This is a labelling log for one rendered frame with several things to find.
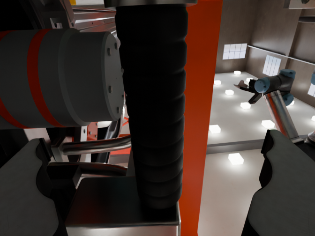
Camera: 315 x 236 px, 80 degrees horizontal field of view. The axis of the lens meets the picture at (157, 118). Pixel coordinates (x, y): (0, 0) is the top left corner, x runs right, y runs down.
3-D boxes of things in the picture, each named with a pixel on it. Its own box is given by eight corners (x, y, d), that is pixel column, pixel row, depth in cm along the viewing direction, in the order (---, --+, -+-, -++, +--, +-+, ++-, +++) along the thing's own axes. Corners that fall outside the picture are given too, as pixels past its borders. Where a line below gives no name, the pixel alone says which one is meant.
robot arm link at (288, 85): (284, 74, 95) (278, 94, 100) (300, 70, 98) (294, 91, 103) (271, 70, 101) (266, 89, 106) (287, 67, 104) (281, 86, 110)
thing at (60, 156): (48, 145, 36) (63, 185, 41) (150, 142, 35) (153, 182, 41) (80, 105, 51) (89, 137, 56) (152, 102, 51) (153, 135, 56)
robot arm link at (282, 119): (284, 173, 94) (248, 83, 104) (299, 166, 97) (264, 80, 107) (306, 173, 83) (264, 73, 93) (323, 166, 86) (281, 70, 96)
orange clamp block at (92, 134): (60, 137, 54) (74, 142, 62) (87, 136, 53) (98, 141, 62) (63, 114, 55) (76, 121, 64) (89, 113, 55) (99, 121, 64)
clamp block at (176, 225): (56, 228, 14) (75, 264, 16) (182, 224, 14) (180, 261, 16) (80, 175, 18) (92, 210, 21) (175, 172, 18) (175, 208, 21)
